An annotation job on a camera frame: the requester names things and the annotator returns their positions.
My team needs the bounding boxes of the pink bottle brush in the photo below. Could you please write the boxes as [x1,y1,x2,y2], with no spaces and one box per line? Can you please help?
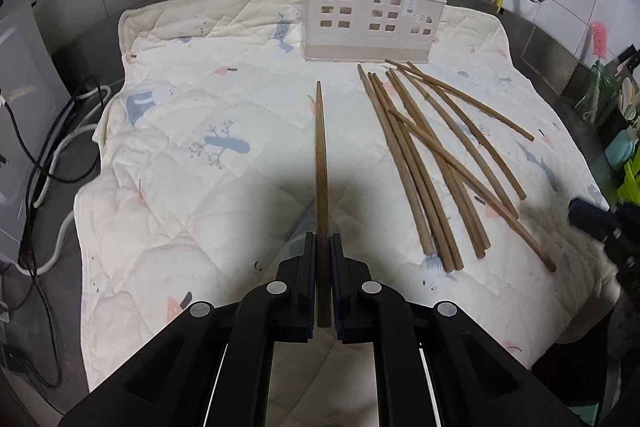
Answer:
[587,20,609,64]

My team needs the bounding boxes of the cream printed quilted mat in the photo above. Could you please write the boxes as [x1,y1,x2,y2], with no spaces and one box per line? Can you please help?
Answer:
[73,0,614,396]

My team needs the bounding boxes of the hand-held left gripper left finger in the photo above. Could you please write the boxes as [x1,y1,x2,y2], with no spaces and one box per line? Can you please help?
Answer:
[57,232,318,427]

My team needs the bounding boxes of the grey appliance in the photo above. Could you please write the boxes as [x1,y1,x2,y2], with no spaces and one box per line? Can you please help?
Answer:
[0,1,72,260]

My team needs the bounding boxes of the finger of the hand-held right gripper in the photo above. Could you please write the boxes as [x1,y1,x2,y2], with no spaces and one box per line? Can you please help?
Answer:
[568,196,621,244]

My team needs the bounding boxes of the white power cable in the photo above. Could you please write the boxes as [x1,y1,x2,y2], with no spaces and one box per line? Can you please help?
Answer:
[15,86,112,277]

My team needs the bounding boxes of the green glass bottle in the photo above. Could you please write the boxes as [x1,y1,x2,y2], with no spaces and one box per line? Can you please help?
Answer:
[574,61,619,126]

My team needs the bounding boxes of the green plastic rack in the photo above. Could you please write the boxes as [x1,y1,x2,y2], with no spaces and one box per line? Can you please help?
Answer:
[614,156,640,208]

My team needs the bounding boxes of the black power plug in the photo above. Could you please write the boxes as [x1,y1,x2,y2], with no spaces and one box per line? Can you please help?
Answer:
[0,341,32,376]

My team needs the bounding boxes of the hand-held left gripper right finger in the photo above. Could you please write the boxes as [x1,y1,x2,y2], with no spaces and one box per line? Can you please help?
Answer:
[330,232,586,427]

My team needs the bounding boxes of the light blue plastic item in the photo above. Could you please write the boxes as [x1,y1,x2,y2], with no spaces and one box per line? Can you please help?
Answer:
[604,129,634,174]

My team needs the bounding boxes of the black and white cables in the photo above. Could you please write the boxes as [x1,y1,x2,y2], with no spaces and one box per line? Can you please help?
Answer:
[0,76,114,394]

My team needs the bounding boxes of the long bamboo chopstick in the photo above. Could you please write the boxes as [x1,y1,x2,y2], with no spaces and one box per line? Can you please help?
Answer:
[314,80,332,328]

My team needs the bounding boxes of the pile of wooden chopsticks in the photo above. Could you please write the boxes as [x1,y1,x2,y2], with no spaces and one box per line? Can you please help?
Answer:
[356,59,558,273]

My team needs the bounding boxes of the beige plastic utensil holder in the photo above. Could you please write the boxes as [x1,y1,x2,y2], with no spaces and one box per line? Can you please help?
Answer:
[302,0,448,64]

